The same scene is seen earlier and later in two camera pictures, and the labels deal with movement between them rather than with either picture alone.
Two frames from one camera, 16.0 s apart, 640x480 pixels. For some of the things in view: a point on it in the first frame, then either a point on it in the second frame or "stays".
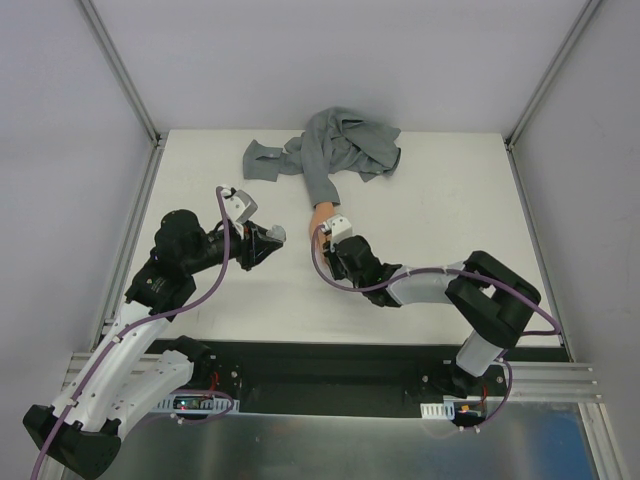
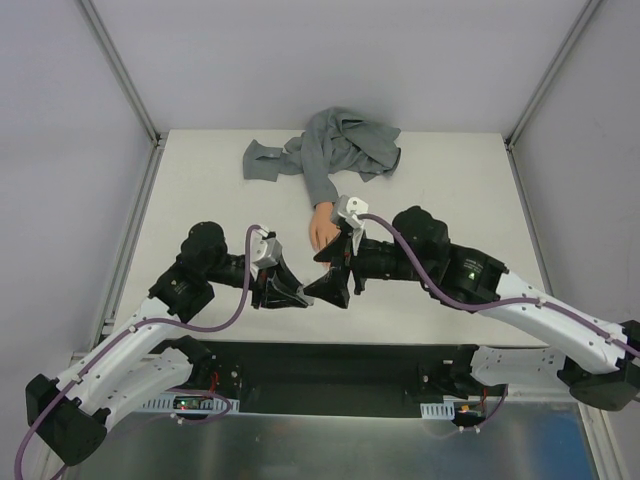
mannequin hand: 318,216 stays
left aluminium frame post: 121,72 stays
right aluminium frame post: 551,75 stays
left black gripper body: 247,245 → 261,288
